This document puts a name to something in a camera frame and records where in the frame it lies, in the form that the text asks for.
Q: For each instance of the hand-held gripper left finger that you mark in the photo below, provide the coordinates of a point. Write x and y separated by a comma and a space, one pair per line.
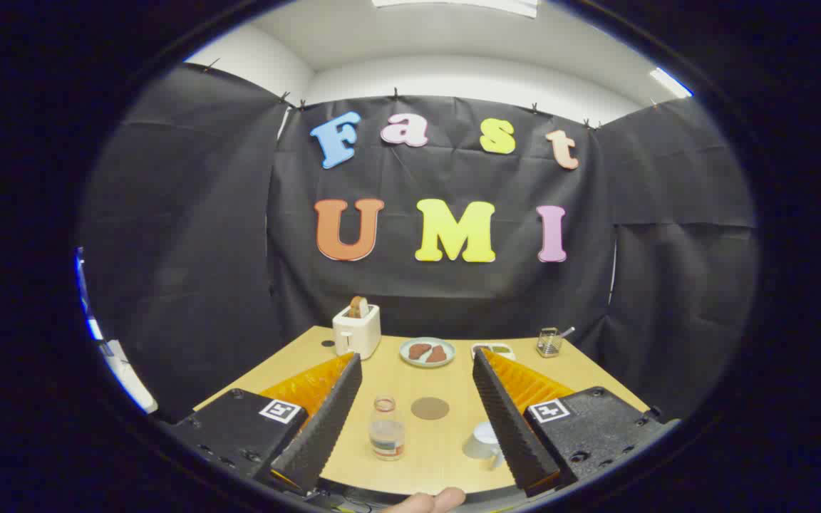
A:
325, 427

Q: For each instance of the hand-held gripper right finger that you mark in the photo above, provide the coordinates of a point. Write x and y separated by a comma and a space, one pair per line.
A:
510, 427

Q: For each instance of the white cup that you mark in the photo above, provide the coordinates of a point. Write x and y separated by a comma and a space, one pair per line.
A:
480, 442

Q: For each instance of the clear plastic juice bottle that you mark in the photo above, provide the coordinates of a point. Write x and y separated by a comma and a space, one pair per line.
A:
387, 434

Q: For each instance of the round brown coaster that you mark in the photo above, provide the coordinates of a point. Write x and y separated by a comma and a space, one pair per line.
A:
430, 408

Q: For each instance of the white divided tray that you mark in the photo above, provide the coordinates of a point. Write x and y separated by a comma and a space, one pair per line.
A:
499, 350

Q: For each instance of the wooden table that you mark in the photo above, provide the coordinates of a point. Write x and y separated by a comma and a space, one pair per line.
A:
425, 456

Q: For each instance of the white toaster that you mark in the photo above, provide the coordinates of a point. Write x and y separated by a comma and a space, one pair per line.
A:
357, 333

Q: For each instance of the brown meat piece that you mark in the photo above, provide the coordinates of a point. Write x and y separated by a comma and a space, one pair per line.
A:
419, 350
437, 354

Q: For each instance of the pale green plate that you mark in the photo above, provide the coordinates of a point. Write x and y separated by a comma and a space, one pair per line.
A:
427, 364

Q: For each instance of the metal spoon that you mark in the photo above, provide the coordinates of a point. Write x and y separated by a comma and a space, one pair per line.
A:
567, 331

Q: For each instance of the bread slice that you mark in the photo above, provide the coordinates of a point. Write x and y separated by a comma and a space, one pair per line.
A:
358, 308

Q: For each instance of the black backdrop cloth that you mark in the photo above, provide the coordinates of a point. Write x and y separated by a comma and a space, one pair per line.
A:
189, 249

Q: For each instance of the small ceiling light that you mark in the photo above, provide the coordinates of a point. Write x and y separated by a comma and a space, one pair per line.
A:
670, 83

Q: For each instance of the long ceiling light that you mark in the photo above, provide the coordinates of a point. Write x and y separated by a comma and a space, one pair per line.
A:
453, 4

